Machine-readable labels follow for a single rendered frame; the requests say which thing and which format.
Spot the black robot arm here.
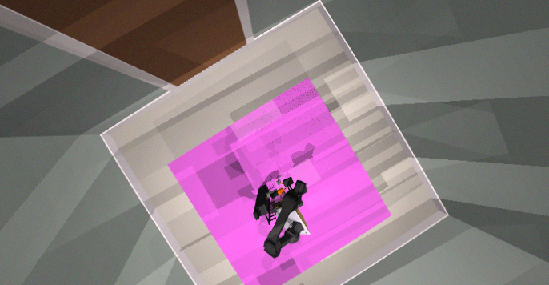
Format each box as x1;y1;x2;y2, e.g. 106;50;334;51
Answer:
263;180;307;259

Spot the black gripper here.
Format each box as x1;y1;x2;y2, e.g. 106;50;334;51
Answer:
283;177;304;208

